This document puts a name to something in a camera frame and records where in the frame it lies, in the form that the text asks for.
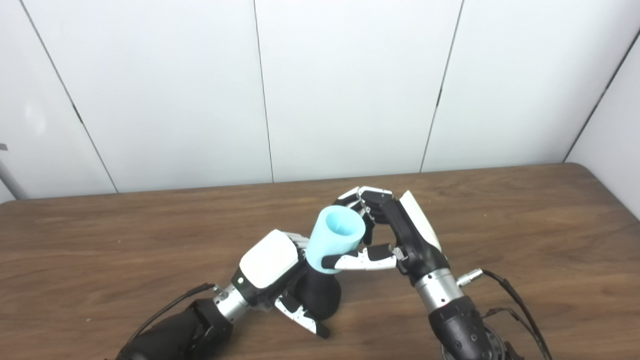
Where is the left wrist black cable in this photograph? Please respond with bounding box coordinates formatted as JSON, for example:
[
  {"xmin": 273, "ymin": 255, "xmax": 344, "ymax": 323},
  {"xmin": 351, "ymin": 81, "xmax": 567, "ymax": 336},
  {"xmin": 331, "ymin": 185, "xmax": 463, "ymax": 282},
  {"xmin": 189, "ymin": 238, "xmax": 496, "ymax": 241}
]
[{"xmin": 124, "ymin": 282, "xmax": 222, "ymax": 352}]

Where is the light blue cylinder cup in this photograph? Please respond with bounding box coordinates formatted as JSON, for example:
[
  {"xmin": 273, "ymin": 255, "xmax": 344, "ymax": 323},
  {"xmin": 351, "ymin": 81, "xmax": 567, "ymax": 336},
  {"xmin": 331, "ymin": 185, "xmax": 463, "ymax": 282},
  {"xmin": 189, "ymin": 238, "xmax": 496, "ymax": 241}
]
[{"xmin": 305, "ymin": 205, "xmax": 367, "ymax": 275}]

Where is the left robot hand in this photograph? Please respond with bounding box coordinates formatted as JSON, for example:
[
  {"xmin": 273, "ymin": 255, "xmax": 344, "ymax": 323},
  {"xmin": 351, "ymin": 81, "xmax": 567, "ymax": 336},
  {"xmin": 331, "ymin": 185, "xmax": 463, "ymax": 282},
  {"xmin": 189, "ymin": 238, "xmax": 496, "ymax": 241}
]
[{"xmin": 231, "ymin": 229, "xmax": 331, "ymax": 339}]

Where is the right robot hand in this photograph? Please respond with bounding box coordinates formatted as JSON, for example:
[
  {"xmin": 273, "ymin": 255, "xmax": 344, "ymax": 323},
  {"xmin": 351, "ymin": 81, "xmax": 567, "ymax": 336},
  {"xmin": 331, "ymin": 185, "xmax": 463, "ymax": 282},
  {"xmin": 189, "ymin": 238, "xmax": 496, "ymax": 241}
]
[{"xmin": 321, "ymin": 186, "xmax": 450, "ymax": 287}]

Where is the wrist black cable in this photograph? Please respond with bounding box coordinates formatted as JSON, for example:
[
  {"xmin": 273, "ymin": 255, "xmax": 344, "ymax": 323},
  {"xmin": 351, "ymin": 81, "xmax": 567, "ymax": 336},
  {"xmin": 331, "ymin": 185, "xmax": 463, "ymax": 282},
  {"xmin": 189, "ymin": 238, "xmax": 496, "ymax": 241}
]
[
  {"xmin": 124, "ymin": 282, "xmax": 222, "ymax": 352},
  {"xmin": 456, "ymin": 268, "xmax": 554, "ymax": 360}
]

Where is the black nozzle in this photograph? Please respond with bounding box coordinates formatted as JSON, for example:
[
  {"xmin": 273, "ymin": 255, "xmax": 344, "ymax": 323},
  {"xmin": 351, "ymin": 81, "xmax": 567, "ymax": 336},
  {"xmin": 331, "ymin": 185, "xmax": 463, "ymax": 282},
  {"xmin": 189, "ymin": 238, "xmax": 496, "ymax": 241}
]
[{"xmin": 294, "ymin": 264, "xmax": 343, "ymax": 321}]

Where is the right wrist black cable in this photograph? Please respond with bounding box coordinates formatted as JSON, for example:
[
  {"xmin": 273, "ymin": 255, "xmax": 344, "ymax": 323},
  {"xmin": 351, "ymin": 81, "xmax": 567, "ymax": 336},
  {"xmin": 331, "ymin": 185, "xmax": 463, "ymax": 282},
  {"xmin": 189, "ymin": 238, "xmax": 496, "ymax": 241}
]
[{"xmin": 456, "ymin": 268, "xmax": 554, "ymax": 360}]

